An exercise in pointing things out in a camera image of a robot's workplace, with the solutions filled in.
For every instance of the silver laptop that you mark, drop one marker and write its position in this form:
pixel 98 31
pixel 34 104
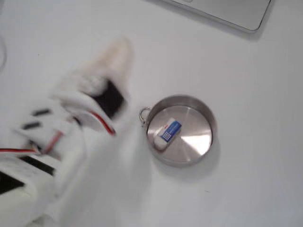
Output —
pixel 225 11

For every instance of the small white and blue box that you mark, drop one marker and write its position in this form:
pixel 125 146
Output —
pixel 169 133

